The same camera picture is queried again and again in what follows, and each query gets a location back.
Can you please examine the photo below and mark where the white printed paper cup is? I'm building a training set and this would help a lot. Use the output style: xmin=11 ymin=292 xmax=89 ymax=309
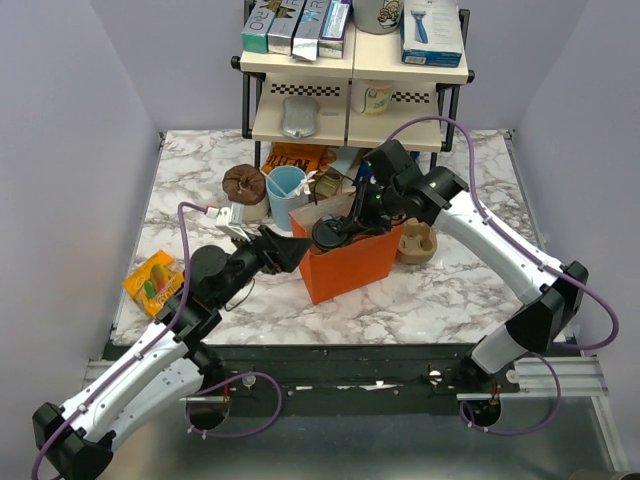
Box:
xmin=350 ymin=79 xmax=394 ymax=116

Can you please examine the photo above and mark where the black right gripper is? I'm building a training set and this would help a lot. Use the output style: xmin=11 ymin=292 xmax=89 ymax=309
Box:
xmin=340 ymin=176 xmax=402 ymax=236

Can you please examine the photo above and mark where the orange paper gift bag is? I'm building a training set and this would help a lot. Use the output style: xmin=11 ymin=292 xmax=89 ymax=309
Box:
xmin=290 ymin=195 xmax=404 ymax=304

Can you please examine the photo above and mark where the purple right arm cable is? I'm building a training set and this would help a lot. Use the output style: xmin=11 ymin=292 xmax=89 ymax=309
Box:
xmin=387 ymin=116 xmax=620 ymax=436

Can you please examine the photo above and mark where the teal toothpaste box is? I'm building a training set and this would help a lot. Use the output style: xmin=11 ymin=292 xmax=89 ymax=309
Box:
xmin=242 ymin=0 xmax=281 ymax=54

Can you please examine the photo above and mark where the silver blue toothpaste box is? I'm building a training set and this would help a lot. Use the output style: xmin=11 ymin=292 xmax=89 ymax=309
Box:
xmin=292 ymin=0 xmax=330 ymax=62

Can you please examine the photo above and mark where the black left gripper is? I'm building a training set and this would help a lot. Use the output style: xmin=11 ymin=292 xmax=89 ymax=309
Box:
xmin=213 ymin=227 xmax=313 ymax=310

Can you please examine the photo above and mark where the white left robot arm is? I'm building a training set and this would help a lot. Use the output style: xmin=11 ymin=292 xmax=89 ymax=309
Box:
xmin=31 ymin=226 xmax=312 ymax=479

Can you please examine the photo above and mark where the orange snack bag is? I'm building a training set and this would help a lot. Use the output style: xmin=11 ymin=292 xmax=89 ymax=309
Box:
xmin=262 ymin=142 xmax=337 ymax=174

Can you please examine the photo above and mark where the purple white toothpaste box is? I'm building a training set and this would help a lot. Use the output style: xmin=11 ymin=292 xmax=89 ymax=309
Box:
xmin=318 ymin=0 xmax=352 ymax=59

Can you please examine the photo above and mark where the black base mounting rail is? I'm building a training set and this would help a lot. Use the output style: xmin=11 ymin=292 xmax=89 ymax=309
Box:
xmin=182 ymin=344 xmax=525 ymax=425

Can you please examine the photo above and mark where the black plastic cup lid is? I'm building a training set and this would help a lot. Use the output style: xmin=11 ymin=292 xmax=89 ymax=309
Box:
xmin=312 ymin=215 xmax=353 ymax=252

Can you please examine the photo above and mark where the orange snack packet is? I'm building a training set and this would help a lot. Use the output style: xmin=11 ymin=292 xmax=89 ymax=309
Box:
xmin=123 ymin=250 xmax=184 ymax=318

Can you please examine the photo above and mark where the olive brown small package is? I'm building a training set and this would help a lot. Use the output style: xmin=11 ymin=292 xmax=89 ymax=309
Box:
xmin=311 ymin=167 xmax=347 ymax=203

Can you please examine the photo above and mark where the blue razor package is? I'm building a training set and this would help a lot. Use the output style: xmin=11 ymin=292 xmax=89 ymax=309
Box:
xmin=401 ymin=0 xmax=464 ymax=68

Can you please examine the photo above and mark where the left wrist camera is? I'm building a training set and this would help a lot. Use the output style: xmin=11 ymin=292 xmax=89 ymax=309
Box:
xmin=205 ymin=205 xmax=251 ymax=242

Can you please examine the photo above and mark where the brown cardboard cup carrier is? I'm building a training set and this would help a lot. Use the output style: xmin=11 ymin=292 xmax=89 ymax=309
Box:
xmin=396 ymin=219 xmax=438 ymax=265

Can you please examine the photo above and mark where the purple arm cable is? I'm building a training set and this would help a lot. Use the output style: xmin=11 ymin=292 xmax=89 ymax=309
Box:
xmin=387 ymin=116 xmax=620 ymax=436
xmin=31 ymin=202 xmax=284 ymax=480

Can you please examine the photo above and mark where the light blue cup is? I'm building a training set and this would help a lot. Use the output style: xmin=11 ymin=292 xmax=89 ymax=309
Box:
xmin=266 ymin=165 xmax=309 ymax=232

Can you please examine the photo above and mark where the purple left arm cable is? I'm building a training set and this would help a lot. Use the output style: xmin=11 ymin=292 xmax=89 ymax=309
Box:
xmin=31 ymin=202 xmax=284 ymax=480

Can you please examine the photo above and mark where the brown and white pouch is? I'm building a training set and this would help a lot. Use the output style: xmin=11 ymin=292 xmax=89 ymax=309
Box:
xmin=222 ymin=164 xmax=269 ymax=222

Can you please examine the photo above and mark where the grey cartoon mug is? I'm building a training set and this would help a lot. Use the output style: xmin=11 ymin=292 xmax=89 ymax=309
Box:
xmin=352 ymin=0 xmax=404 ymax=35

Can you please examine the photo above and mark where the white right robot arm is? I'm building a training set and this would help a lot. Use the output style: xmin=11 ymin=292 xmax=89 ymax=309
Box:
xmin=363 ymin=140 xmax=588 ymax=392

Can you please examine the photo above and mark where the cream two-tier shelf rack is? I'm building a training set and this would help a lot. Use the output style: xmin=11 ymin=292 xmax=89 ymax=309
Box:
xmin=231 ymin=26 xmax=475 ymax=167

